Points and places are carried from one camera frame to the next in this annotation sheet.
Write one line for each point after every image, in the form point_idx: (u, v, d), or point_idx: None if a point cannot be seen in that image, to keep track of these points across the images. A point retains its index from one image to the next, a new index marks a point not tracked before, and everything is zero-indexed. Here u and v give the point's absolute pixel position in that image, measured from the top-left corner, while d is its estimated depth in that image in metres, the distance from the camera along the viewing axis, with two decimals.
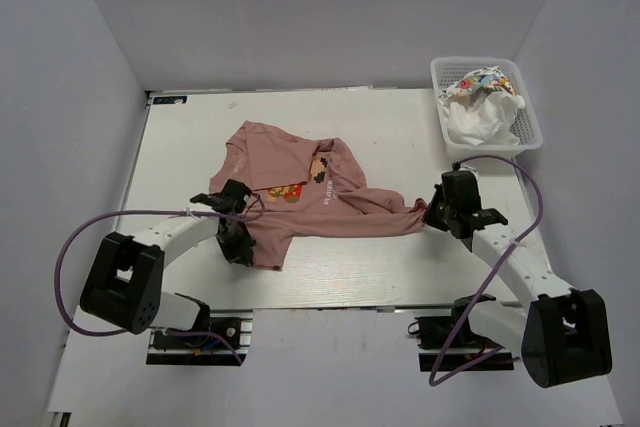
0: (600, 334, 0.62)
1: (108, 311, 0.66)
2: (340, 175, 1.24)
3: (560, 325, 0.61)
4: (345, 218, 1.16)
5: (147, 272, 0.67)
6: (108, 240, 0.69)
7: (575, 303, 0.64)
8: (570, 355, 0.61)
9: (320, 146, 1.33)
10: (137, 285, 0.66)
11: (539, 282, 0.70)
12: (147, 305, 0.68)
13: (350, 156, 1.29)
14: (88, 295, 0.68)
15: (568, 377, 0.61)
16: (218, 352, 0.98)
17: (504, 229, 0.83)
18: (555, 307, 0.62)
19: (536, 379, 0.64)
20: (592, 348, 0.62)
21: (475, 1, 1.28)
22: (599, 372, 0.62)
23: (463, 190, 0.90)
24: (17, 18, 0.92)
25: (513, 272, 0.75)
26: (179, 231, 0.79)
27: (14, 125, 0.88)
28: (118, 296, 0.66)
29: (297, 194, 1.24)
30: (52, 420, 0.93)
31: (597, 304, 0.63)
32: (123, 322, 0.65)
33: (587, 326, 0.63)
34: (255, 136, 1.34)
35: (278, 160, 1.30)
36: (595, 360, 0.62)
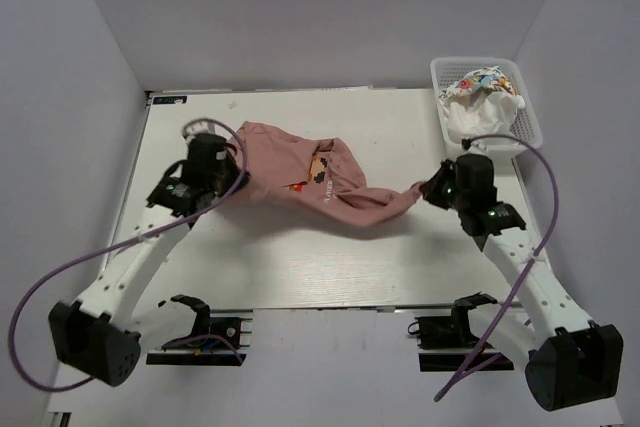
0: (611, 366, 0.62)
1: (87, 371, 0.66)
2: (340, 175, 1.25)
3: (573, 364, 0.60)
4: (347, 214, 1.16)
5: (110, 347, 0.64)
6: (56, 312, 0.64)
7: (591, 335, 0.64)
8: (580, 385, 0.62)
9: (320, 146, 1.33)
10: (101, 359, 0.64)
11: (555, 311, 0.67)
12: (122, 360, 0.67)
13: (350, 156, 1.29)
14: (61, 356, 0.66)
15: (572, 401, 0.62)
16: (218, 352, 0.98)
17: (520, 236, 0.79)
18: (571, 344, 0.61)
19: (541, 399, 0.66)
20: (601, 378, 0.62)
21: (475, 1, 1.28)
22: (604, 395, 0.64)
23: (479, 181, 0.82)
24: (18, 18, 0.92)
25: (529, 293, 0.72)
26: (130, 276, 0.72)
27: (15, 124, 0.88)
28: (88, 365, 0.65)
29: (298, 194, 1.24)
30: (52, 420, 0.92)
31: (614, 339, 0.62)
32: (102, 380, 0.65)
33: (600, 359, 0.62)
34: (254, 137, 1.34)
35: (277, 160, 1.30)
36: (602, 387, 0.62)
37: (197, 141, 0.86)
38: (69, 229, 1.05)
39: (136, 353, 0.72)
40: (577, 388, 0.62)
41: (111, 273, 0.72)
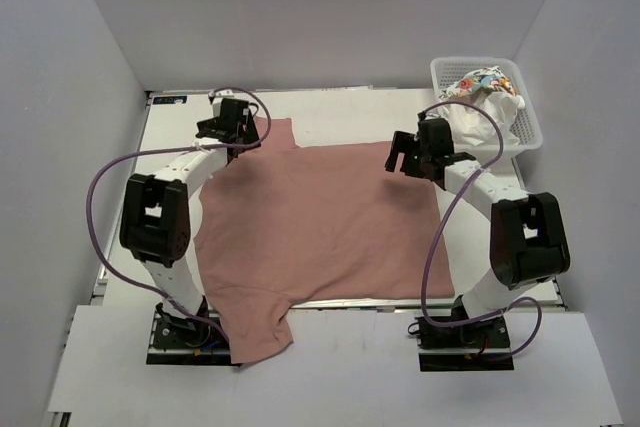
0: (558, 230, 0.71)
1: (149, 245, 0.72)
2: (308, 249, 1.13)
3: (517, 225, 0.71)
4: (306, 279, 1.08)
5: (174, 205, 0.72)
6: (133, 181, 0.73)
7: (534, 208, 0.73)
8: (537, 255, 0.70)
9: (308, 204, 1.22)
10: (168, 218, 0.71)
11: (500, 192, 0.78)
12: (180, 234, 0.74)
13: (286, 276, 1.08)
14: (126, 233, 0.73)
15: (534, 273, 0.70)
16: (218, 352, 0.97)
17: (471, 163, 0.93)
18: (517, 215, 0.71)
19: (504, 278, 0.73)
20: (550, 244, 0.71)
21: (476, 0, 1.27)
22: (558, 270, 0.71)
23: (437, 136, 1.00)
24: (21, 20, 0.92)
25: (481, 191, 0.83)
26: (192, 166, 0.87)
27: (14, 126, 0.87)
28: (154, 231, 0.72)
29: (285, 242, 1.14)
30: (52, 420, 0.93)
31: (551, 202, 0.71)
32: (164, 250, 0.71)
33: (545, 226, 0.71)
34: (285, 161, 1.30)
35: (282, 201, 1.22)
36: (554, 255, 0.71)
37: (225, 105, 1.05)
38: (68, 229, 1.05)
39: (186, 235, 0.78)
40: (533, 257, 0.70)
41: (173, 165, 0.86)
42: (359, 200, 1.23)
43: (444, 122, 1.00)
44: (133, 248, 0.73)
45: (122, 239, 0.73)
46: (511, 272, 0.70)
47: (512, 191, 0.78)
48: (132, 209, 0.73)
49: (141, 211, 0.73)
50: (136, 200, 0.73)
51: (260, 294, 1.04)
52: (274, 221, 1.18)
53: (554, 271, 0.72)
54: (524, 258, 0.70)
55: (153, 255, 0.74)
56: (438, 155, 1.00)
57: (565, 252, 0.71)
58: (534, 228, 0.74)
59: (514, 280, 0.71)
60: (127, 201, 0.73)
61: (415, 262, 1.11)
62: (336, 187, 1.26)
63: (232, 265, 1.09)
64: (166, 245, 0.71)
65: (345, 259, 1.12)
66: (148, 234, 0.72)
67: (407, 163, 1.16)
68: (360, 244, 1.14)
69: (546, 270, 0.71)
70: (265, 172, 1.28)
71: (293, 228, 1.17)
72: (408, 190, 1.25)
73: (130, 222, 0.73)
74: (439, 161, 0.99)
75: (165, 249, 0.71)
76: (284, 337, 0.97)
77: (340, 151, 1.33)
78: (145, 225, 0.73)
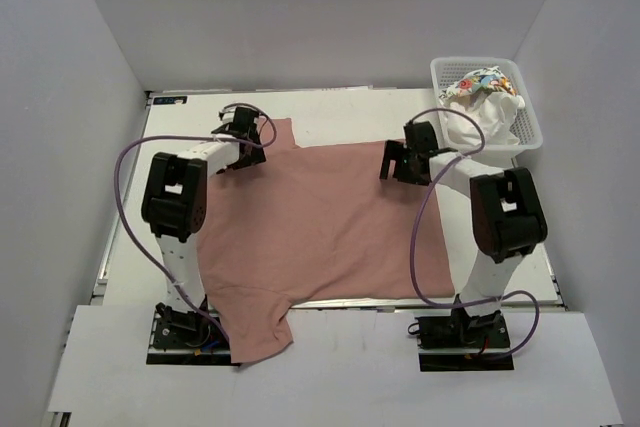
0: (533, 199, 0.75)
1: (168, 219, 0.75)
2: (308, 249, 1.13)
3: (495, 196, 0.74)
4: (307, 279, 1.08)
5: (195, 179, 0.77)
6: (157, 158, 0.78)
7: (510, 182, 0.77)
8: (517, 226, 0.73)
9: (309, 204, 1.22)
10: (188, 191, 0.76)
11: (479, 171, 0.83)
12: (198, 209, 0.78)
13: (287, 277, 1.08)
14: (147, 206, 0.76)
15: (516, 242, 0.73)
16: (218, 352, 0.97)
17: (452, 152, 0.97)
18: (494, 187, 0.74)
19: (490, 251, 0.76)
20: (528, 213, 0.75)
21: (476, 1, 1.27)
22: (537, 239, 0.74)
23: (421, 136, 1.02)
24: (21, 20, 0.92)
25: (460, 174, 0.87)
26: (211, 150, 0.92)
27: (14, 126, 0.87)
28: (173, 206, 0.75)
29: (286, 242, 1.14)
30: (52, 420, 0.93)
31: (524, 175, 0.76)
32: (182, 222, 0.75)
33: (521, 196, 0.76)
34: (285, 160, 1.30)
35: (283, 201, 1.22)
36: (533, 225, 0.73)
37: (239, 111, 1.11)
38: (69, 228, 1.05)
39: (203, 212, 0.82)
40: (513, 227, 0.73)
41: (194, 151, 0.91)
42: (360, 200, 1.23)
43: (427, 123, 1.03)
44: (153, 221, 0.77)
45: (143, 212, 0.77)
46: (494, 242, 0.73)
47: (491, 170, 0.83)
48: (153, 184, 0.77)
49: (162, 187, 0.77)
50: (158, 175, 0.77)
51: (261, 294, 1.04)
52: (274, 222, 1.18)
53: (534, 240, 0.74)
54: (506, 227, 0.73)
55: (169, 228, 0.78)
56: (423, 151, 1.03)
57: (543, 222, 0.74)
58: (512, 202, 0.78)
59: (499, 251, 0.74)
60: (150, 175, 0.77)
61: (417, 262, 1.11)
62: (337, 187, 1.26)
63: (232, 265, 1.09)
64: (185, 219, 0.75)
65: (345, 259, 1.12)
66: (168, 208, 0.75)
67: (400, 167, 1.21)
68: (360, 244, 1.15)
69: (527, 239, 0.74)
70: (266, 172, 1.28)
71: (294, 228, 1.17)
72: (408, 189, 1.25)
73: (151, 196, 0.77)
74: (424, 156, 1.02)
75: (183, 222, 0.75)
76: (284, 337, 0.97)
77: (341, 151, 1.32)
78: (165, 199, 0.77)
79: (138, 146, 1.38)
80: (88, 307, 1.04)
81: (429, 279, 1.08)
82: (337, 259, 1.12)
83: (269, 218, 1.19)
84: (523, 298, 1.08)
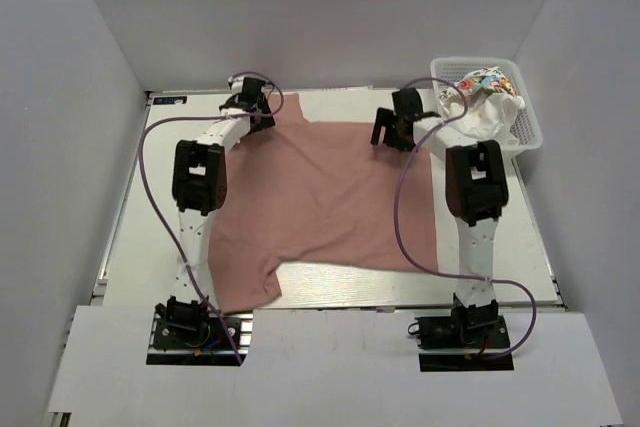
0: (500, 169, 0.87)
1: (196, 196, 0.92)
2: (302, 213, 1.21)
3: (465, 167, 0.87)
4: (300, 240, 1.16)
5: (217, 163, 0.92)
6: (181, 146, 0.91)
7: (482, 153, 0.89)
8: (483, 192, 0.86)
9: (306, 176, 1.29)
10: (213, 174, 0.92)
11: (454, 140, 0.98)
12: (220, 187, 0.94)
13: (281, 239, 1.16)
14: (177, 187, 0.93)
15: (482, 206, 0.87)
16: (218, 352, 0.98)
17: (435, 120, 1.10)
18: (463, 157, 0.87)
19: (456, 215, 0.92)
20: (493, 181, 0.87)
21: (476, 1, 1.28)
22: (500, 204, 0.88)
23: (407, 100, 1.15)
24: (20, 20, 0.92)
25: (436, 145, 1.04)
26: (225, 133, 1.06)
27: (14, 126, 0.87)
28: (200, 186, 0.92)
29: (283, 206, 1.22)
30: (52, 420, 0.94)
31: (494, 148, 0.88)
32: (209, 199, 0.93)
33: (489, 167, 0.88)
34: (287, 134, 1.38)
35: (283, 171, 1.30)
36: (496, 192, 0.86)
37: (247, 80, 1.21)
38: (69, 228, 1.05)
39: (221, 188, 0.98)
40: (480, 194, 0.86)
41: (210, 134, 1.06)
42: (355, 173, 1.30)
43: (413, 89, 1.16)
44: (182, 200, 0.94)
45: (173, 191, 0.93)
46: (462, 207, 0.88)
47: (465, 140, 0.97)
48: (181, 168, 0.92)
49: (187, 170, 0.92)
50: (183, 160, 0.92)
51: (254, 253, 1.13)
52: (273, 190, 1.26)
53: (499, 203, 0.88)
54: (472, 194, 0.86)
55: (195, 204, 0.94)
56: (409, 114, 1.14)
57: (506, 188, 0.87)
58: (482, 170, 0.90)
59: (467, 215, 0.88)
60: (176, 161, 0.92)
61: (405, 229, 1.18)
62: (335, 158, 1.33)
63: (233, 225, 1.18)
64: (210, 196, 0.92)
65: (337, 225, 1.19)
66: (197, 188, 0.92)
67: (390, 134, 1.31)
68: (352, 215, 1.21)
69: (491, 203, 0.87)
70: (269, 144, 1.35)
71: (292, 195, 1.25)
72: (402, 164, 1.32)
73: (179, 179, 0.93)
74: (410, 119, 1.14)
75: (209, 199, 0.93)
76: (273, 292, 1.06)
77: (345, 131, 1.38)
78: (194, 180, 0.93)
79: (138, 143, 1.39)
80: (88, 307, 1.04)
81: (416, 244, 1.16)
82: (328, 225, 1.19)
83: (270, 186, 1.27)
84: (523, 298, 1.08)
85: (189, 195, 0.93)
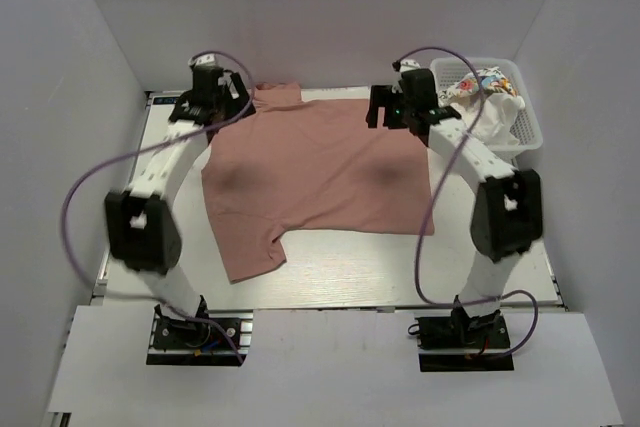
0: (537, 206, 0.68)
1: (142, 256, 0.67)
2: (303, 184, 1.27)
3: (499, 201, 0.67)
4: (302, 208, 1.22)
5: (160, 221, 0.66)
6: (109, 200, 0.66)
7: (517, 182, 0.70)
8: (513, 230, 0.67)
9: (307, 148, 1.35)
10: (155, 236, 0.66)
11: (486, 167, 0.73)
12: (173, 242, 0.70)
13: (283, 208, 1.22)
14: (115, 249, 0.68)
15: (512, 245, 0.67)
16: (218, 352, 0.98)
17: (457, 124, 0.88)
18: (495, 186, 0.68)
19: (482, 250, 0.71)
20: (528, 219, 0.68)
21: (475, 1, 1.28)
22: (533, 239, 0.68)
23: (420, 88, 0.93)
24: (20, 19, 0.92)
25: (465, 162, 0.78)
26: (171, 165, 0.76)
27: (13, 125, 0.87)
28: (146, 250, 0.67)
29: (285, 177, 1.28)
30: (52, 420, 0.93)
31: (534, 180, 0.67)
32: (157, 261, 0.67)
33: (526, 203, 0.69)
34: (288, 110, 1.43)
35: (284, 144, 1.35)
36: (530, 229, 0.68)
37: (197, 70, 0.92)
38: (69, 228, 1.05)
39: (177, 234, 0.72)
40: (512, 229, 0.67)
41: (149, 171, 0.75)
42: (353, 145, 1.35)
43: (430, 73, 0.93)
44: (123, 260, 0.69)
45: (112, 253, 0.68)
46: (489, 244, 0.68)
47: (498, 164, 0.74)
48: (118, 226, 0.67)
49: (125, 227, 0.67)
50: (118, 219, 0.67)
51: (257, 221, 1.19)
52: (275, 163, 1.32)
53: (531, 240, 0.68)
54: (503, 230, 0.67)
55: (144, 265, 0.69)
56: (421, 109, 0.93)
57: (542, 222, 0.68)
58: (515, 200, 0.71)
59: (493, 256, 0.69)
60: (107, 218, 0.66)
61: (401, 198, 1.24)
62: (334, 132, 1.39)
63: (237, 196, 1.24)
64: (159, 258, 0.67)
65: (337, 194, 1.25)
66: (140, 247, 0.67)
67: (389, 117, 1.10)
68: (351, 186, 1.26)
69: (524, 241, 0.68)
70: (272, 119, 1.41)
71: (293, 167, 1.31)
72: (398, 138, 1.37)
73: (117, 239, 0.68)
74: (423, 115, 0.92)
75: (157, 259, 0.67)
76: (278, 256, 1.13)
77: (341, 103, 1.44)
78: (134, 239, 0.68)
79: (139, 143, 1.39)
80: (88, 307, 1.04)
81: (413, 212, 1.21)
82: (328, 195, 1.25)
83: (271, 159, 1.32)
84: (523, 298, 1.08)
85: (134, 259, 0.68)
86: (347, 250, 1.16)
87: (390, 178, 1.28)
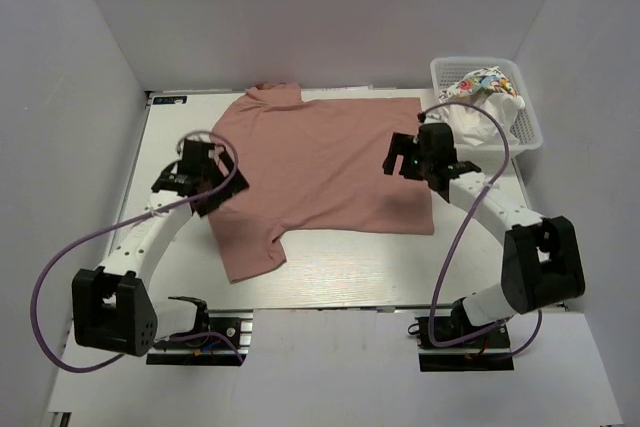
0: (573, 257, 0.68)
1: (111, 343, 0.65)
2: (302, 183, 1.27)
3: (530, 250, 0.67)
4: (302, 208, 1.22)
5: (130, 303, 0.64)
6: (80, 279, 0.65)
7: (547, 231, 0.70)
8: (548, 284, 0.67)
9: (307, 148, 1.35)
10: (126, 317, 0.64)
11: (511, 216, 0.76)
12: (144, 326, 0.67)
13: (283, 207, 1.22)
14: (82, 334, 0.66)
15: (548, 299, 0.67)
16: (218, 352, 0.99)
17: (477, 175, 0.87)
18: (528, 235, 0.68)
19: (517, 307, 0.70)
20: (565, 271, 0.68)
21: (475, 1, 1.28)
22: (572, 294, 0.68)
23: (438, 144, 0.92)
24: (19, 18, 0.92)
25: (489, 212, 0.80)
26: (147, 242, 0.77)
27: (14, 125, 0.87)
28: (114, 334, 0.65)
29: (285, 177, 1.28)
30: (52, 420, 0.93)
31: (566, 229, 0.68)
32: (127, 349, 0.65)
33: (559, 254, 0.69)
34: (288, 110, 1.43)
35: (284, 144, 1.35)
36: (568, 281, 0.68)
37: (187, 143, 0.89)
38: (69, 227, 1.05)
39: (153, 317, 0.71)
40: (548, 284, 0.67)
41: (125, 245, 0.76)
42: (352, 145, 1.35)
43: (447, 127, 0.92)
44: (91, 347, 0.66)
45: (79, 338, 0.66)
46: (525, 300, 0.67)
47: (522, 213, 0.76)
48: (85, 310, 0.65)
49: (94, 311, 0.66)
50: (86, 301, 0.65)
51: (257, 221, 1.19)
52: (275, 162, 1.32)
53: (569, 294, 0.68)
54: (536, 283, 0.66)
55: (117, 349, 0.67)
56: (440, 164, 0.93)
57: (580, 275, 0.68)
58: (546, 251, 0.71)
59: (525, 308, 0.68)
60: (76, 301, 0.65)
61: (401, 198, 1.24)
62: (334, 131, 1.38)
63: (237, 196, 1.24)
64: (130, 346, 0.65)
65: (337, 194, 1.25)
66: (108, 330, 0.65)
67: (405, 166, 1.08)
68: (351, 185, 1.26)
69: (561, 295, 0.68)
70: (271, 119, 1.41)
71: (293, 167, 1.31)
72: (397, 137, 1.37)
73: (84, 324, 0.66)
74: (441, 170, 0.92)
75: (129, 347, 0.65)
76: (277, 256, 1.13)
77: (341, 103, 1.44)
78: (103, 322, 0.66)
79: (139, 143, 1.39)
80: None
81: (412, 212, 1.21)
82: (328, 195, 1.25)
83: (271, 159, 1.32)
84: None
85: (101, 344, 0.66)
86: (347, 250, 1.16)
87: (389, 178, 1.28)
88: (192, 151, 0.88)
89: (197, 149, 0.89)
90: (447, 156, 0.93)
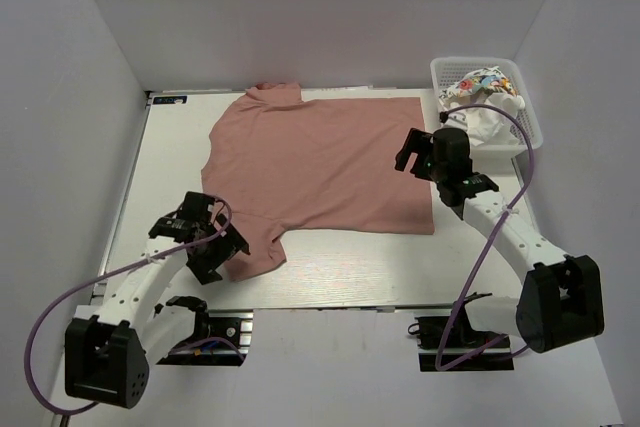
0: (595, 297, 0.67)
1: (99, 394, 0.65)
2: (303, 183, 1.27)
3: (553, 291, 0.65)
4: (303, 208, 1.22)
5: (122, 357, 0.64)
6: (72, 330, 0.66)
7: (569, 269, 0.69)
8: (568, 324, 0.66)
9: (307, 148, 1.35)
10: (117, 370, 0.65)
11: (534, 251, 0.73)
12: (136, 376, 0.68)
13: (284, 208, 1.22)
14: (71, 385, 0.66)
15: (566, 341, 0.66)
16: (218, 352, 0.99)
17: (495, 197, 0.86)
18: (551, 275, 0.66)
19: (533, 344, 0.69)
20: (585, 311, 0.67)
21: (475, 1, 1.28)
22: (591, 333, 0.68)
23: (455, 155, 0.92)
24: (19, 18, 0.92)
25: (509, 242, 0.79)
26: (144, 290, 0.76)
27: (13, 125, 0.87)
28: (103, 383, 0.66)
29: (285, 177, 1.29)
30: (52, 421, 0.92)
31: (590, 268, 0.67)
32: (117, 400, 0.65)
33: (581, 293, 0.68)
34: (288, 110, 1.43)
35: (284, 144, 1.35)
36: (588, 322, 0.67)
37: (189, 196, 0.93)
38: (69, 227, 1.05)
39: (146, 367, 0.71)
40: (567, 323, 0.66)
41: (120, 294, 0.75)
42: (352, 145, 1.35)
43: (465, 138, 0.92)
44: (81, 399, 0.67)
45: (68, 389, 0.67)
46: (542, 339, 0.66)
47: (545, 248, 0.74)
48: (75, 361, 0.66)
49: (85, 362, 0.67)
50: (78, 352, 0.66)
51: (257, 220, 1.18)
52: (274, 162, 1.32)
53: (588, 333, 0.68)
54: (557, 323, 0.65)
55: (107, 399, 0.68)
56: (455, 179, 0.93)
57: (600, 314, 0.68)
58: (566, 287, 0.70)
59: (542, 348, 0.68)
60: (68, 353, 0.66)
61: (401, 198, 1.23)
62: (334, 131, 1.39)
63: (237, 196, 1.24)
64: (120, 396, 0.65)
65: (337, 194, 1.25)
66: (98, 382, 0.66)
67: (418, 166, 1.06)
68: (351, 186, 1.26)
69: (580, 335, 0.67)
70: (272, 118, 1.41)
71: (293, 167, 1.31)
72: (397, 137, 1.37)
73: (74, 374, 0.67)
74: (456, 184, 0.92)
75: (119, 399, 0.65)
76: (277, 257, 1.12)
77: (342, 102, 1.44)
78: (93, 373, 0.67)
79: (139, 143, 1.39)
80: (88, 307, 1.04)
81: (412, 212, 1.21)
82: (328, 195, 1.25)
83: (271, 159, 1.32)
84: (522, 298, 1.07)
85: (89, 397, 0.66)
86: (347, 250, 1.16)
87: (390, 177, 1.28)
88: (192, 204, 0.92)
89: (199, 201, 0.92)
90: (463, 169, 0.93)
